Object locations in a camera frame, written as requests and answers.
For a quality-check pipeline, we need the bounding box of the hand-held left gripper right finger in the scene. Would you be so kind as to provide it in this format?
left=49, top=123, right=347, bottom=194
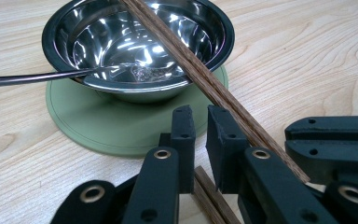
left=205, top=105, right=340, bottom=224

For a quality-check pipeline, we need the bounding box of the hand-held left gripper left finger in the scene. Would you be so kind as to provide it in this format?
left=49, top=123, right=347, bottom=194
left=122, top=105, right=198, bottom=224

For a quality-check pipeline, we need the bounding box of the brown wooden chopstick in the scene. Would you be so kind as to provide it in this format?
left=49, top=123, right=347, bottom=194
left=117, top=0, right=311, bottom=185
left=191, top=165, right=242, bottom=224
left=126, top=0, right=295, bottom=158

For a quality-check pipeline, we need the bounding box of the stainless steel bowl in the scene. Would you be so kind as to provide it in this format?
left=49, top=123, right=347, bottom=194
left=41, top=0, right=236, bottom=105

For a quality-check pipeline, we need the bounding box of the round green coaster mat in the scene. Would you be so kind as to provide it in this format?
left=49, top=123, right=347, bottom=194
left=45, top=64, right=230, bottom=159

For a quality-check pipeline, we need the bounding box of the metal spoon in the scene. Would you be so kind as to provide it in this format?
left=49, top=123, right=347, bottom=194
left=0, top=63, right=169, bottom=89

